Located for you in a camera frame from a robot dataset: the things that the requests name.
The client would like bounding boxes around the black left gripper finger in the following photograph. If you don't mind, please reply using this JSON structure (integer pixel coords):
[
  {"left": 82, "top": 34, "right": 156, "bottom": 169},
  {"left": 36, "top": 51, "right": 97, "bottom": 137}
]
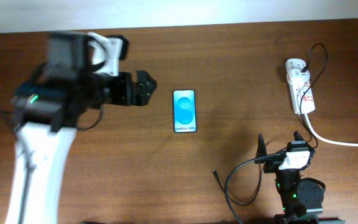
[
  {"left": 132, "top": 81, "right": 157, "bottom": 106},
  {"left": 136, "top": 70, "right": 154, "bottom": 90}
]

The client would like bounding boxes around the blue Galaxy smartphone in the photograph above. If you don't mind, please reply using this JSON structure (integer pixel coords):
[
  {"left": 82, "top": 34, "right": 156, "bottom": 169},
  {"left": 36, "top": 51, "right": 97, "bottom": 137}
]
[{"left": 173, "top": 90, "right": 197, "bottom": 133}]

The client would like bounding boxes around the black charging cable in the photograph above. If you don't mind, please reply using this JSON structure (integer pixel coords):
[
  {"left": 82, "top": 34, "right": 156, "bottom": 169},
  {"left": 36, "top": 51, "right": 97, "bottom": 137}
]
[{"left": 211, "top": 42, "right": 329, "bottom": 207}]

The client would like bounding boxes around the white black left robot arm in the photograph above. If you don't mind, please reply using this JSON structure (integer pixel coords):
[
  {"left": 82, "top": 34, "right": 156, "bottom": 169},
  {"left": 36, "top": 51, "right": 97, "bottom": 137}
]
[{"left": 6, "top": 31, "right": 157, "bottom": 223}]

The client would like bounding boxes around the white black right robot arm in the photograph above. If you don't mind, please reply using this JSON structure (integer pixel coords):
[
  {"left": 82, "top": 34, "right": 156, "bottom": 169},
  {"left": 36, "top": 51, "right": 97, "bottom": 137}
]
[{"left": 256, "top": 131, "right": 326, "bottom": 223}]

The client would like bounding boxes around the white USB charger adapter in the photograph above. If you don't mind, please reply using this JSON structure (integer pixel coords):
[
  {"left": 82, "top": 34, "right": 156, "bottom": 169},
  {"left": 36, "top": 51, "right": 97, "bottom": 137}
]
[{"left": 287, "top": 68, "right": 310, "bottom": 85}]

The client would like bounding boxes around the white power strip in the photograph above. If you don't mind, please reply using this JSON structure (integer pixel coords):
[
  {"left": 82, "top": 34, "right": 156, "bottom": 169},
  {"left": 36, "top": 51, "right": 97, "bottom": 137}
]
[{"left": 285, "top": 58, "right": 315, "bottom": 114}]

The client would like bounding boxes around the white power strip cord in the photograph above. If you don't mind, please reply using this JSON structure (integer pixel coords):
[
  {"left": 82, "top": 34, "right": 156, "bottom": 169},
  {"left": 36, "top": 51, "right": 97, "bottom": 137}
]
[{"left": 303, "top": 112, "right": 358, "bottom": 149}]

